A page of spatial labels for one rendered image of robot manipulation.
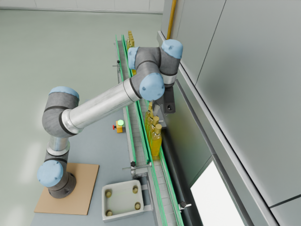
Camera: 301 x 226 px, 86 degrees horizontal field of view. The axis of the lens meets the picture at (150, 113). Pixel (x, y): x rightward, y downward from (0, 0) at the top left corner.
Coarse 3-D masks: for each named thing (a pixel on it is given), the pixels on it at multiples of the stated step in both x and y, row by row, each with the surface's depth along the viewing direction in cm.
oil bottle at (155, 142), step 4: (152, 132) 94; (152, 136) 93; (156, 136) 91; (160, 136) 92; (152, 140) 93; (156, 140) 92; (160, 140) 93; (152, 144) 95; (156, 144) 95; (160, 144) 96; (152, 148) 98; (156, 148) 99; (152, 152) 102; (156, 152) 103
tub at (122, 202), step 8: (112, 184) 95; (120, 184) 96; (128, 184) 98; (136, 184) 100; (104, 192) 94; (112, 192) 99; (120, 192) 99; (128, 192) 100; (104, 200) 91; (112, 200) 96; (120, 200) 96; (128, 200) 97; (136, 200) 97; (104, 208) 88; (112, 208) 93; (120, 208) 94; (128, 208) 94; (104, 216) 84; (112, 216) 85; (120, 216) 85
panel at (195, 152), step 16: (176, 80) 90; (176, 96) 89; (176, 112) 92; (192, 112) 74; (176, 128) 94; (192, 128) 74; (176, 144) 97; (192, 144) 76; (208, 144) 63; (192, 160) 77; (208, 160) 63; (192, 176) 79; (224, 176) 55; (192, 192) 81; (240, 208) 48
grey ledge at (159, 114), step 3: (159, 108) 136; (159, 111) 134; (159, 114) 131; (162, 114) 132; (159, 117) 129; (162, 117) 129; (159, 120) 127; (159, 123) 125; (162, 123) 125; (165, 123) 126; (162, 126) 123; (165, 126) 123; (162, 129) 125
